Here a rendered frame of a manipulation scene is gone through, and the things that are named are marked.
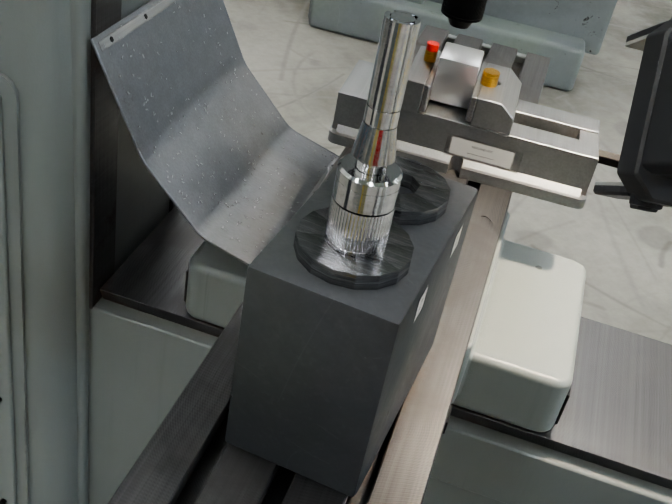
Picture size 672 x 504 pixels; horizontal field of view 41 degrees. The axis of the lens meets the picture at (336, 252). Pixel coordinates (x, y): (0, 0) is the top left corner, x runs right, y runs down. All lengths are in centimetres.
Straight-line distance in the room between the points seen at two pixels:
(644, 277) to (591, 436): 184
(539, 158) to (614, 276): 177
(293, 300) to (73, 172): 52
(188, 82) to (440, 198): 52
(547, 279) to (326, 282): 65
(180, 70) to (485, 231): 43
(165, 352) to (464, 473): 42
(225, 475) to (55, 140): 49
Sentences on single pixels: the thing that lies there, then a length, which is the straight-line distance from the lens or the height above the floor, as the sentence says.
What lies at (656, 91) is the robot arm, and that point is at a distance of 61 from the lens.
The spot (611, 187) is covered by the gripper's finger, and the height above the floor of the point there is 125.
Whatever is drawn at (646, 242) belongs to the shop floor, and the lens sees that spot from 319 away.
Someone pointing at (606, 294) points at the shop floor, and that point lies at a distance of 286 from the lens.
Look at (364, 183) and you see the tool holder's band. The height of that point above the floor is 122.
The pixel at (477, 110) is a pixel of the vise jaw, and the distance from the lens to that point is 118.
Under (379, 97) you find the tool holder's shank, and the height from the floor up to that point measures 128.
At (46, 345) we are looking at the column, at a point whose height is 69.
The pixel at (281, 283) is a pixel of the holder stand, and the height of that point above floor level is 114.
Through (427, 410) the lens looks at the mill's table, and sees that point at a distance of 85.
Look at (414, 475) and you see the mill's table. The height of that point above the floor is 96.
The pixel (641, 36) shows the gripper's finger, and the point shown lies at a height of 134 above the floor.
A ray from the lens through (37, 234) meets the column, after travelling 116.
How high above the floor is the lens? 154
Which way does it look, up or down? 35 degrees down
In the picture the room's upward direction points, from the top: 11 degrees clockwise
